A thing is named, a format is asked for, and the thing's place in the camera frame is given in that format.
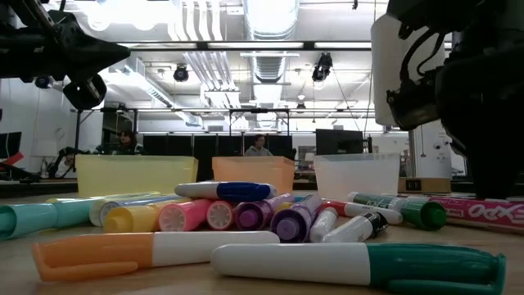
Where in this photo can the silver ceiling duct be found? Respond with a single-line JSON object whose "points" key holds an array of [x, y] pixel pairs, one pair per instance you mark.
{"points": [[270, 18]]}

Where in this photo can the pink dry erase marker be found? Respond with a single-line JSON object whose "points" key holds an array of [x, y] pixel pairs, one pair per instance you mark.
{"points": [[483, 211]]}

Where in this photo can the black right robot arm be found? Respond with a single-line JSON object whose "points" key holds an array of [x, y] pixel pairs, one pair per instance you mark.
{"points": [[430, 12]]}

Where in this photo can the black ceiling spotlight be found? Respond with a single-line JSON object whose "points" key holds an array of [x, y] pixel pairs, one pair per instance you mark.
{"points": [[180, 73], [322, 67]]}

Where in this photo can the teal highlighter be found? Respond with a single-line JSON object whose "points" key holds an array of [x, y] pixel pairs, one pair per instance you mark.
{"points": [[37, 217]]}

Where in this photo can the clear plastic bin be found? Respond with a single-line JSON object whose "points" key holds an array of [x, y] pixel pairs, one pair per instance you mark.
{"points": [[356, 176]]}

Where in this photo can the person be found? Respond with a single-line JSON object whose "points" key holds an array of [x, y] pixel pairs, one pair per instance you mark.
{"points": [[258, 147], [127, 143]]}

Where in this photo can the black computer monitor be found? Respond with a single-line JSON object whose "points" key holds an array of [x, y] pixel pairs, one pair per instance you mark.
{"points": [[340, 141], [10, 144]]}

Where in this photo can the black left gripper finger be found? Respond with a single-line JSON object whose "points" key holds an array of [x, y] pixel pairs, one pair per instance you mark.
{"points": [[90, 63], [94, 43]]}

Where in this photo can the brown cardboard box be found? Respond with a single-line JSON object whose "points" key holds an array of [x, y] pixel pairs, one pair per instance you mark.
{"points": [[423, 185]]}

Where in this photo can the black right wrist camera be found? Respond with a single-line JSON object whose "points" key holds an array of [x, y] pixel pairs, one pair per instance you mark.
{"points": [[411, 108]]}

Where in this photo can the orange cap white marker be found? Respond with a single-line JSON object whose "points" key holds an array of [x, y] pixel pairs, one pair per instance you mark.
{"points": [[94, 254]]}

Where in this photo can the orange yellow highlighter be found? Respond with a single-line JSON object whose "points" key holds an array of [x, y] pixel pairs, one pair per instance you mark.
{"points": [[285, 207]]}

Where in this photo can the pink highlighter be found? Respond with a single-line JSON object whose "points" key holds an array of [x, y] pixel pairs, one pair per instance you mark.
{"points": [[184, 215]]}

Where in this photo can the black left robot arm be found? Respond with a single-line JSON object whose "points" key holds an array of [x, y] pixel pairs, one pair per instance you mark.
{"points": [[16, 20]]}

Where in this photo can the red cap white marker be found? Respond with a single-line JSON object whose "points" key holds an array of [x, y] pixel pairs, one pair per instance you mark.
{"points": [[368, 210]]}

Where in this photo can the green dry erase marker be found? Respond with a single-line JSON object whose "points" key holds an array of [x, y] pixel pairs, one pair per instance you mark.
{"points": [[421, 213]]}

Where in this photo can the white shade wooden base lamp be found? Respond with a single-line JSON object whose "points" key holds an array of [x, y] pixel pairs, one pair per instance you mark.
{"points": [[385, 73]]}

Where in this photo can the yellow translucent plastic bin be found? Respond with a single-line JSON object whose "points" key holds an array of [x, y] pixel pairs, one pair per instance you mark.
{"points": [[135, 176]]}

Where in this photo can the orange translucent plastic bin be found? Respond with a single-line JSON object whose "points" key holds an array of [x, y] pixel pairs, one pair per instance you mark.
{"points": [[254, 172]]}

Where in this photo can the purple highlighter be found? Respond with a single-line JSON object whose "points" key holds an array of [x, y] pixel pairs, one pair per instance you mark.
{"points": [[251, 216], [291, 224]]}

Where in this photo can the blue cap white marker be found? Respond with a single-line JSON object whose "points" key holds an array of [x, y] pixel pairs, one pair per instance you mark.
{"points": [[241, 191]]}

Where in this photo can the green cap white marker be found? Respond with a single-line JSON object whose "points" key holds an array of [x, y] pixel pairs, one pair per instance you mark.
{"points": [[307, 262]]}

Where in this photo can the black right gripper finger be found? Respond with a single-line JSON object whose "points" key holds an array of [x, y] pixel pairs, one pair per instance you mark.
{"points": [[499, 168]]}

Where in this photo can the coral red highlighter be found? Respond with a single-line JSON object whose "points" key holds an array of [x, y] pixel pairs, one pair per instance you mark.
{"points": [[220, 215]]}

